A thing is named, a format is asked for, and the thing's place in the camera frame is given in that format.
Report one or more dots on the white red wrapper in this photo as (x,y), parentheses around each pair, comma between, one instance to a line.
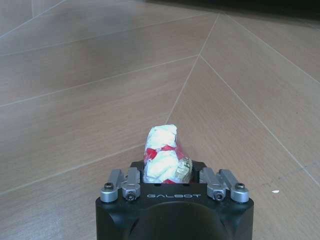
(162,155)

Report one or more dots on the small white floor scrap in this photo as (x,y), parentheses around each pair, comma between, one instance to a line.
(275,191)

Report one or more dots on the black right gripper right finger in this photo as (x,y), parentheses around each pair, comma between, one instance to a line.
(220,181)

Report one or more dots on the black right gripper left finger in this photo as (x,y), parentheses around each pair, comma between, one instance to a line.
(125,178)

